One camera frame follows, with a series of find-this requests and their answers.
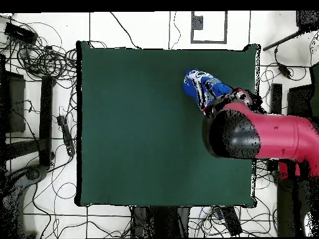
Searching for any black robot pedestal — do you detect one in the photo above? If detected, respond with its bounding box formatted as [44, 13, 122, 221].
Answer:
[130, 205, 191, 238]

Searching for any grey rectangular floor frame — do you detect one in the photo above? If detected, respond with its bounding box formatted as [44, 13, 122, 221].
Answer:
[191, 11, 228, 45]

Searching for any black flat panel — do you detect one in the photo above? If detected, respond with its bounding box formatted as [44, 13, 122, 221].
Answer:
[0, 70, 26, 134]
[286, 85, 315, 118]

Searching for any tangle of black cables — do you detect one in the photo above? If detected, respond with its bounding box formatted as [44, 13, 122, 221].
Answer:
[13, 43, 78, 84]

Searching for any black electronics box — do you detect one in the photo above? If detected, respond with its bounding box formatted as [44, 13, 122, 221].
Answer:
[4, 22, 39, 45]

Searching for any dark green table cloth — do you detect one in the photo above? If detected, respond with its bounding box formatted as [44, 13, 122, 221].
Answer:
[74, 40, 261, 209]

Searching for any black power strip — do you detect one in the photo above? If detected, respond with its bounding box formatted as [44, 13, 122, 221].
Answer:
[218, 205, 244, 237]
[56, 115, 76, 157]

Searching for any black power adapter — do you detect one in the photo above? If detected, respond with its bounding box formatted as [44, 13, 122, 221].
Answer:
[277, 63, 293, 78]

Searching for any long black bar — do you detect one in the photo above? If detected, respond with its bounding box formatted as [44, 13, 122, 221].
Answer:
[267, 83, 283, 172]
[39, 75, 56, 167]

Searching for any black rod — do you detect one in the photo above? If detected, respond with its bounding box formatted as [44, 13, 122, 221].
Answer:
[262, 29, 303, 52]

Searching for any dark green fabric object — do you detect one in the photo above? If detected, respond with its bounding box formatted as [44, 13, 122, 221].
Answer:
[309, 62, 319, 118]

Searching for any blue GAME print t-shirt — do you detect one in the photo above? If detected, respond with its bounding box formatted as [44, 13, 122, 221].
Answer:
[181, 68, 235, 114]

